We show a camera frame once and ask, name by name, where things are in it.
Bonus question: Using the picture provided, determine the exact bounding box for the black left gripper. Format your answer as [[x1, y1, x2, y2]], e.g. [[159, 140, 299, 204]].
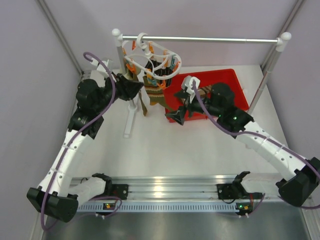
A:
[[93, 72, 144, 113]]

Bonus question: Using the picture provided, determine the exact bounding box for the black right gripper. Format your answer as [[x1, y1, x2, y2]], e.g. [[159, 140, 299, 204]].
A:
[[165, 89, 223, 125]]

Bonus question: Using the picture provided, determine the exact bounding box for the orange clothes peg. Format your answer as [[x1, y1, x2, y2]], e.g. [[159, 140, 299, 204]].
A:
[[157, 81, 167, 90]]

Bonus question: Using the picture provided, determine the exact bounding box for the black white striped sock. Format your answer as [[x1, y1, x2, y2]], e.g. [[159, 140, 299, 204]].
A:
[[144, 59, 173, 88]]

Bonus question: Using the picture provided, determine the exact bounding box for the white round clip hanger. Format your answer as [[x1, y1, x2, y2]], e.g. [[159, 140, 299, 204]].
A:
[[117, 32, 182, 80]]

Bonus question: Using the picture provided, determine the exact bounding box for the olive green striped sock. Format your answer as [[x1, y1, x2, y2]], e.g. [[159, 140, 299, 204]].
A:
[[135, 75, 148, 117]]

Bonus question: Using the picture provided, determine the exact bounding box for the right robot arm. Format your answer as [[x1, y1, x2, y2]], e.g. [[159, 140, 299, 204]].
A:
[[165, 82, 320, 208]]

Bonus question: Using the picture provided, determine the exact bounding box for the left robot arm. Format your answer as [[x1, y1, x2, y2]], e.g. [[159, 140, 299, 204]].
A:
[[26, 73, 144, 223]]

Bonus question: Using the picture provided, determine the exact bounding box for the red plastic tray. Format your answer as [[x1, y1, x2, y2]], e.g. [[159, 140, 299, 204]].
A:
[[163, 68, 249, 111]]

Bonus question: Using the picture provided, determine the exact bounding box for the orange peg at left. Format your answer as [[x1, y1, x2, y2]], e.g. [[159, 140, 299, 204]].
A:
[[126, 63, 137, 75]]

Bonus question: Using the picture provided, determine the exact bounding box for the brown beige striped sock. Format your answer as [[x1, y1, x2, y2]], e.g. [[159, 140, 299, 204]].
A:
[[198, 85, 212, 98]]

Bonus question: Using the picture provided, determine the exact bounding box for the white metal drying rack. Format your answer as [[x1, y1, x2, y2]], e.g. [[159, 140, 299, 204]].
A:
[[111, 28, 292, 139]]

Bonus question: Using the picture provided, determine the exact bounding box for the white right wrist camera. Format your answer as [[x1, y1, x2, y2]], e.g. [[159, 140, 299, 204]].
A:
[[181, 75, 201, 102]]

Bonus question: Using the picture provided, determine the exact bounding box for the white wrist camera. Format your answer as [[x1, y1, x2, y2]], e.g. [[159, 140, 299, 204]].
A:
[[181, 75, 201, 102], [91, 58, 113, 76]]

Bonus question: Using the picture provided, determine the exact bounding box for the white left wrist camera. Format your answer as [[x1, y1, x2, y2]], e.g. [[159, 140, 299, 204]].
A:
[[91, 58, 113, 76]]

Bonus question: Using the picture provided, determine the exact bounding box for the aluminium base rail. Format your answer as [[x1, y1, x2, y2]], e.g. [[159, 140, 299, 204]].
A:
[[49, 174, 313, 213]]

